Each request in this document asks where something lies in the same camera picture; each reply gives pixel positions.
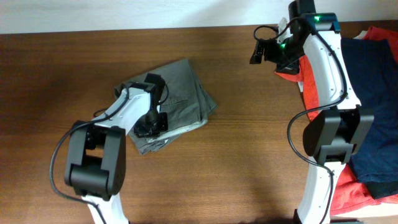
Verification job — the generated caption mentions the grey cargo shorts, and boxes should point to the grey cargo shorts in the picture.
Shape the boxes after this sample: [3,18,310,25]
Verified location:
[129,58,218,155]

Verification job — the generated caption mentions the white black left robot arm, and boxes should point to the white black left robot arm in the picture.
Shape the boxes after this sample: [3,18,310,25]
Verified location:
[65,73,168,223]

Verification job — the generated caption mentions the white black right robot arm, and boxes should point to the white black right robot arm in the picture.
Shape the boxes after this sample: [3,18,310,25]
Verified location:
[249,0,374,223]

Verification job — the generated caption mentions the navy blue garment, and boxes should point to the navy blue garment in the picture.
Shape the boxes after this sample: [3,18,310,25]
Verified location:
[341,39,397,199]

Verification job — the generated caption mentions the red t-shirt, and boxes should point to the red t-shirt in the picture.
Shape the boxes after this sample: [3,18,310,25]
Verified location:
[278,26,397,218]

